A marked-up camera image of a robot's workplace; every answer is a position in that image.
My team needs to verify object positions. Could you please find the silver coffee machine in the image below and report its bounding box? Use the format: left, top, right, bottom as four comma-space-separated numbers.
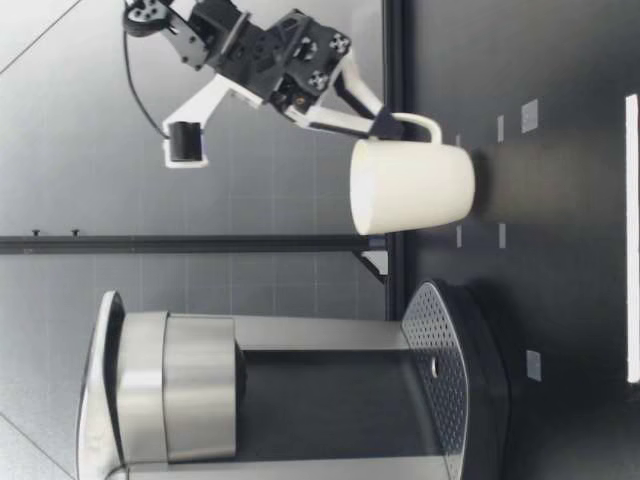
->
74, 280, 514, 480

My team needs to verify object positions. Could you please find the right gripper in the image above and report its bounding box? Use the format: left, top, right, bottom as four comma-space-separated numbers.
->
217, 12, 404, 142

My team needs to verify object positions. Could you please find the black frame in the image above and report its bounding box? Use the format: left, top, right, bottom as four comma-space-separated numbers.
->
0, 0, 417, 321

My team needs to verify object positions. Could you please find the white mug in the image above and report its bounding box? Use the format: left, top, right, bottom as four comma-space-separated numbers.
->
348, 112, 476, 236

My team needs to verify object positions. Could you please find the black camera cable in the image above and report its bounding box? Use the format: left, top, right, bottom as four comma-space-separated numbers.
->
123, 27, 172, 142

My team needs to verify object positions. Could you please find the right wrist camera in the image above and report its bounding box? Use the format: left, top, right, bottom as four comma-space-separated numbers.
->
162, 74, 264, 172

